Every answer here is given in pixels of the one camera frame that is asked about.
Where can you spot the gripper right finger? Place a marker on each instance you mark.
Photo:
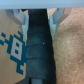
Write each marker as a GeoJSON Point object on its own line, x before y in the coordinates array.
{"type": "Point", "coordinates": [57, 16]}

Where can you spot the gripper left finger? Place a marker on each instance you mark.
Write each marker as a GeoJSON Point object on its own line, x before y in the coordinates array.
{"type": "Point", "coordinates": [20, 18]}

